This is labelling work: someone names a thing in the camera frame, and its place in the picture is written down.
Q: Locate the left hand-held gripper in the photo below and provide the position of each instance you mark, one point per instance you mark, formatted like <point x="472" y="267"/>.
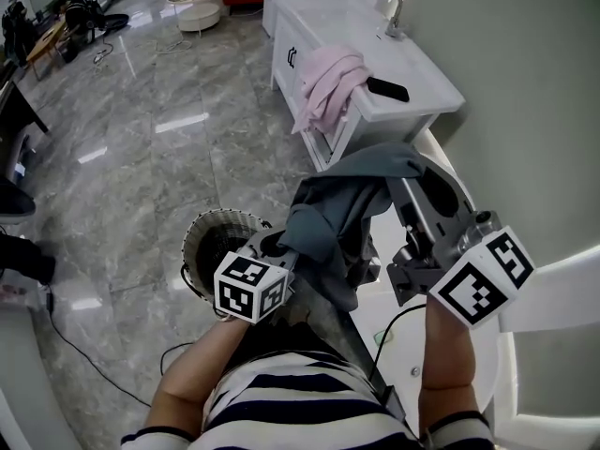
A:
<point x="244" y="284"/>

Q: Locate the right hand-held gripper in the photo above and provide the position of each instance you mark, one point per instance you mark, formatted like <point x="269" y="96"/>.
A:
<point x="483" y="284"/>

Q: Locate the woven basket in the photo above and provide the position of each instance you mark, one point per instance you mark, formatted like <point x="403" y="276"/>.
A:
<point x="206" y="232"/>

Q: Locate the grey cloth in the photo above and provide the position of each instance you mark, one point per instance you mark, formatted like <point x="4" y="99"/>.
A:
<point x="328" y="204"/>

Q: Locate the person's left forearm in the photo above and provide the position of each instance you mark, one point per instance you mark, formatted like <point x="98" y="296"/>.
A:
<point x="197" y="373"/>

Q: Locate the person's right forearm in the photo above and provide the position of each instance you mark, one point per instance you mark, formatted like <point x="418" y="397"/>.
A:
<point x="447" y="359"/>

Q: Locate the white bathtub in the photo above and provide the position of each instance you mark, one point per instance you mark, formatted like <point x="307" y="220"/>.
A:
<point x="553" y="298"/>

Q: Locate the pink cloth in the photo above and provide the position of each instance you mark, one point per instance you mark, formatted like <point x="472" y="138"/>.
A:
<point x="328" y="82"/>

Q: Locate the black phone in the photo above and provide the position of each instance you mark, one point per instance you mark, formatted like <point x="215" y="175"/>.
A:
<point x="388" y="89"/>

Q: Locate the striped shirt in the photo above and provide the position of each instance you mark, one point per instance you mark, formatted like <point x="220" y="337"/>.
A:
<point x="300" y="406"/>

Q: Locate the white vanity cabinet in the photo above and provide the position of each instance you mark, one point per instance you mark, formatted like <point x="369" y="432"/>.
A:
<point x="412" y="68"/>

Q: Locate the chrome faucet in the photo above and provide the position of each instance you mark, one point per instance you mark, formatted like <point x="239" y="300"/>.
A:
<point x="395" y="17"/>

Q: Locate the round white coffee table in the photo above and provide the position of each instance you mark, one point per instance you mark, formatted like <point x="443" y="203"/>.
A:
<point x="197" y="10"/>

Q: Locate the wooden table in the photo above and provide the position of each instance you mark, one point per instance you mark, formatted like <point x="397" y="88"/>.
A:
<point x="44" y="45"/>

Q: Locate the black chair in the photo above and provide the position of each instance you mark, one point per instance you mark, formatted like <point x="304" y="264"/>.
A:
<point x="84" y="14"/>

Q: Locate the black tripod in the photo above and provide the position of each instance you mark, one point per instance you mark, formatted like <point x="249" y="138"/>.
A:
<point x="14" y="26"/>

